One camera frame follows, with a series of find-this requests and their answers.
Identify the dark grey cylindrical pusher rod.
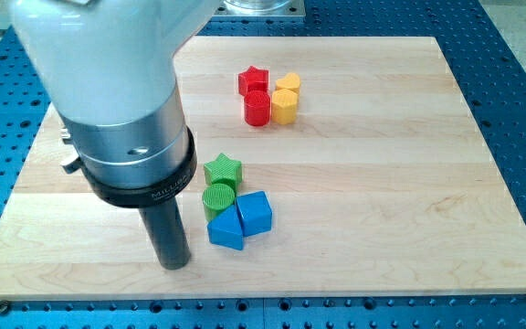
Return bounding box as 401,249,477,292
140,198,191,270

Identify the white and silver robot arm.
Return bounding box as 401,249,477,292
9,0,217,270

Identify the green cylinder block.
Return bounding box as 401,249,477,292
202,183,236,222

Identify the blue triangular block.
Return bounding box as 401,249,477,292
207,206,244,250

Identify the green star block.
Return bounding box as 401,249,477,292
204,154,243,193

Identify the blue cube block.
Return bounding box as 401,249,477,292
236,191,273,237

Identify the red cylinder block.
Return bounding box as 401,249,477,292
244,90,270,126

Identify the yellow hexagon block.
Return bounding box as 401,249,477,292
271,89,299,125

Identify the red star block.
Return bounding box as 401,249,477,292
237,66,268,96

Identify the yellow heart block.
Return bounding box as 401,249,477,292
275,72,301,94

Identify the light wooden board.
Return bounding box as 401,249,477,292
0,37,526,301

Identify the blue perforated metal table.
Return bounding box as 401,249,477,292
0,1,526,328

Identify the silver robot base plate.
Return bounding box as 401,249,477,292
212,0,306,21

